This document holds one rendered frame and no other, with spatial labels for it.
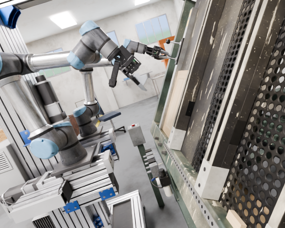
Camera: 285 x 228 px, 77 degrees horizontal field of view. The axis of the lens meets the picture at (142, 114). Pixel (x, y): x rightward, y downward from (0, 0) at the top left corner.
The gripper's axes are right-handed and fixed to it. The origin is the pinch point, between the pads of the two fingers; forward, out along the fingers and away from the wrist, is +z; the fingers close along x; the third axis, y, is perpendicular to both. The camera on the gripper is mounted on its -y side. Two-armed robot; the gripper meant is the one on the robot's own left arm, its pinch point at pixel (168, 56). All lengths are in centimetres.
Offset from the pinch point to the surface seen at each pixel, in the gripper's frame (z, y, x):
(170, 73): 10.5, -24.8, -9.8
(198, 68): 8.3, 42.5, -8.9
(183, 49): 10.0, -0.8, 7.9
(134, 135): -9, -19, -72
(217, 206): 10, 89, -57
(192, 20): 10.1, -0.8, 29.3
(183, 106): 6, 42, -30
